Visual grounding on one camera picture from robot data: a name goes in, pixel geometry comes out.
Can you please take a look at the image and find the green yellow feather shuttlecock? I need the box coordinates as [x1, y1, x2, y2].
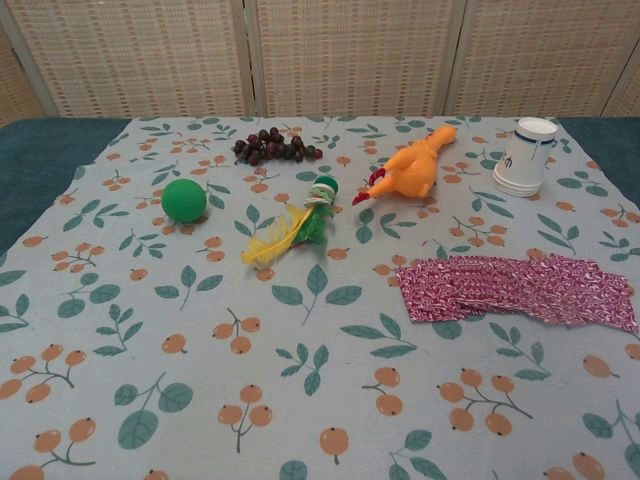
[241, 175, 342, 266]

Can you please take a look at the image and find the dark purple grape bunch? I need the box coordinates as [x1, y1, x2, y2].
[232, 127, 324, 167]

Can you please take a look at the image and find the orange rubber chicken toy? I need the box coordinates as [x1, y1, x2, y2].
[351, 125, 459, 207]

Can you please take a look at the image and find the floral leaf print tablecloth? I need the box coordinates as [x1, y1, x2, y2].
[0, 115, 640, 480]

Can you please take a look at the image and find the green ball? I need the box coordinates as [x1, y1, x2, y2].
[163, 179, 208, 225]

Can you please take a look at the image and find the pink patterned cloth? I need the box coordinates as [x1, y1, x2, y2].
[394, 254, 640, 336]

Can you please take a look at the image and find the woven bamboo screen panel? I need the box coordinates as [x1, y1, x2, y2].
[0, 19, 56, 129]
[247, 0, 469, 120]
[0, 0, 254, 121]
[459, 0, 640, 120]

